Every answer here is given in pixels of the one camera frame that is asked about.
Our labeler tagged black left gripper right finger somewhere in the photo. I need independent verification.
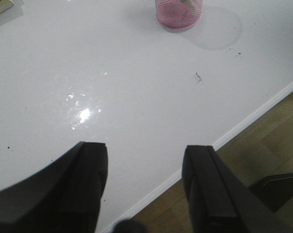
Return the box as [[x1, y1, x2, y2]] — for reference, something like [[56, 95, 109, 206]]
[[182, 145, 293, 233]]

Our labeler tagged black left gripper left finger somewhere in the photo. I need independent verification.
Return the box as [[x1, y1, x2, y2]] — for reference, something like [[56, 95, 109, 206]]
[[0, 142, 108, 233]]

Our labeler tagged pink mesh pen holder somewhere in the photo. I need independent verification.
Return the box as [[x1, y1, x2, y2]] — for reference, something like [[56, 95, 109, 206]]
[[155, 0, 203, 32]]

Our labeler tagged black chair base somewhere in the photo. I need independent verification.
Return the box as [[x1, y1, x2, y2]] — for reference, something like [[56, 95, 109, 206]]
[[249, 173, 293, 213]]

